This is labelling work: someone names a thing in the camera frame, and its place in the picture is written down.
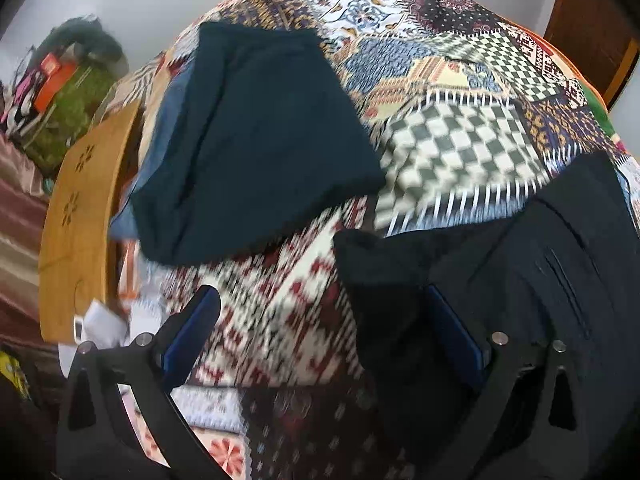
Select patchwork printed blanket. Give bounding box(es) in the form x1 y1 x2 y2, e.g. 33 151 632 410
100 0 640 480

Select wooden lap desk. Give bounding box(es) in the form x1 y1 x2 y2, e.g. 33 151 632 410
39 102 147 347

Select blue folded garment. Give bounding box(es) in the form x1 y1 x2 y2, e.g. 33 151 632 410
108 66 202 242

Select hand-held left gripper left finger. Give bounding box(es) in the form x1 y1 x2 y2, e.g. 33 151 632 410
55 285 227 480

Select black pants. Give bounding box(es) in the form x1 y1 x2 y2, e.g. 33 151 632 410
332 152 640 480

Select dark teal folded garment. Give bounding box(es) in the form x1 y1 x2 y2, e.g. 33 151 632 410
131 22 387 267

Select brown wooden door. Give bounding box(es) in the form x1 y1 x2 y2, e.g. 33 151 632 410
542 0 640 112

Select orange box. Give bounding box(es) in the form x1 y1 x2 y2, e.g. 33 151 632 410
34 52 79 112

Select orange green blanket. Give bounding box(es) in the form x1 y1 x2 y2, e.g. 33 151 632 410
545 35 627 147

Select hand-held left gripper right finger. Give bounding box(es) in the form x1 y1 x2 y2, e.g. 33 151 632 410
424 284 589 480

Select green cloth covered bin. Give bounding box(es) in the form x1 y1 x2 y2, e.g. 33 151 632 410
24 62 122 177

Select yellow object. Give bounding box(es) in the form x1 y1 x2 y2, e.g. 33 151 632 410
0 350 32 402

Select grey neck pillow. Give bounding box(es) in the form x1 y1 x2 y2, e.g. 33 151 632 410
59 15 129 74

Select striped red curtain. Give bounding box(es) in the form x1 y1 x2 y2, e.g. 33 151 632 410
0 144 57 347

